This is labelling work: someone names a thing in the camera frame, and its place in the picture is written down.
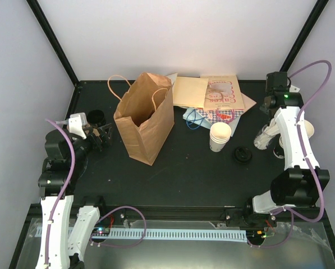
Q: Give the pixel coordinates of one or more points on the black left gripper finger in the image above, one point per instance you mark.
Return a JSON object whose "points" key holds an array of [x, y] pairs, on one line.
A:
{"points": [[97, 131], [108, 138]]}

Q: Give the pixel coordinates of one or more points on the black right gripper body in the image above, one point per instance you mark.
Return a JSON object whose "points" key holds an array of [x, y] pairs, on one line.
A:
{"points": [[264, 106]]}

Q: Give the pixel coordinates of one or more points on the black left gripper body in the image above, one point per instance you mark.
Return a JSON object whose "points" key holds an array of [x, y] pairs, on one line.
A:
{"points": [[96, 145]]}

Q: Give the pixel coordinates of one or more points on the black cup sleeve stack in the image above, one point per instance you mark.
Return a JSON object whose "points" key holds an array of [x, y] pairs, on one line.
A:
{"points": [[96, 118]]}

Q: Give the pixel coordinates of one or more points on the brown paper bag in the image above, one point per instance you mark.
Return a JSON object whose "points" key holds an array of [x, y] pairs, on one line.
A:
{"points": [[144, 116]]}

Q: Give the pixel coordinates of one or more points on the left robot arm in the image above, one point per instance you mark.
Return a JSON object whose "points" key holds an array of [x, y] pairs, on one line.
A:
{"points": [[66, 161]]}

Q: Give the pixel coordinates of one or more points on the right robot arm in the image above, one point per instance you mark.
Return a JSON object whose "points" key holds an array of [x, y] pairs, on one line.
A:
{"points": [[302, 182]]}

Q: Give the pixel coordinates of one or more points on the tan flat paper bag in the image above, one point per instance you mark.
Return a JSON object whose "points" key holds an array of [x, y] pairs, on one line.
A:
{"points": [[248, 102]]}

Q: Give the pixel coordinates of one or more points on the jar of white stirrers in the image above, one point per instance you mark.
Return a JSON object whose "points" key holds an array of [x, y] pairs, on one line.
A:
{"points": [[266, 134]]}

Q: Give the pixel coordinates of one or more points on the blue checkered paper bag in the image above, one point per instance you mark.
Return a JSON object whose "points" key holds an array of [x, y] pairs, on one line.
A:
{"points": [[217, 115]]}

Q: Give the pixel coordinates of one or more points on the cakes printed paper bag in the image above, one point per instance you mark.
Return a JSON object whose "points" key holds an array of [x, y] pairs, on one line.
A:
{"points": [[223, 93]]}

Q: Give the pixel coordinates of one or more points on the white lid stack on sleeve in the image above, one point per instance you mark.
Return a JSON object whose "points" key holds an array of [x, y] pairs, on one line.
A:
{"points": [[278, 149]]}

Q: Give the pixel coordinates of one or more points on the white paper cup stack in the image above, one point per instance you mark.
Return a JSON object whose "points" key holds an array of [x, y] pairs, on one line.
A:
{"points": [[220, 134]]}

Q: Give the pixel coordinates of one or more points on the black lid stack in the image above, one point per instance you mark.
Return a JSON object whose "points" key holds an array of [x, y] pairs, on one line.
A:
{"points": [[242, 155]]}

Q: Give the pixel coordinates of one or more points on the yellow padded envelope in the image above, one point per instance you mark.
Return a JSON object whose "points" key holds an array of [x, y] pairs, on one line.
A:
{"points": [[188, 92]]}

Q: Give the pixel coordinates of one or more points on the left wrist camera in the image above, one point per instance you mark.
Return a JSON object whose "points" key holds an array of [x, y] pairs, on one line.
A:
{"points": [[76, 123]]}

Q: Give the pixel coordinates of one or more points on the light blue cable duct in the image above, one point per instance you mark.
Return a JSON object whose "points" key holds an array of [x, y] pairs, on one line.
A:
{"points": [[173, 234]]}

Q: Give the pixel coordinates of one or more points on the right black frame post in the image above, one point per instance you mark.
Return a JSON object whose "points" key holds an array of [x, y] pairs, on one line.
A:
{"points": [[305, 31]]}

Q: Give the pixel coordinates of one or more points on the black frame post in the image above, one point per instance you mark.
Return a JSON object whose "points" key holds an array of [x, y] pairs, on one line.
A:
{"points": [[54, 42], [305, 31]]}

